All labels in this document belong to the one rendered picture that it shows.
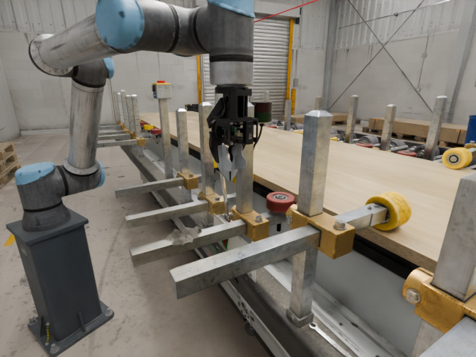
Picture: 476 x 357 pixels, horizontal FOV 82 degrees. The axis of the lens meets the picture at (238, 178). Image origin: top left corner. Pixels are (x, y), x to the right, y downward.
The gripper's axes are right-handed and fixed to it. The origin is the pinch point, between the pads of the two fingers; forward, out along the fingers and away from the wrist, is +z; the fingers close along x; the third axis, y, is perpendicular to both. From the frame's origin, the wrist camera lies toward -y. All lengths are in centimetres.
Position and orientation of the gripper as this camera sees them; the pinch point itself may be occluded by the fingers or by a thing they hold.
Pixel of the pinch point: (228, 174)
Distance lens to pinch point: 65.4
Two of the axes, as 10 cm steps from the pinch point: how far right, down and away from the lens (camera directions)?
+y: 5.0, 2.8, -8.2
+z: 0.0, 9.5, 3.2
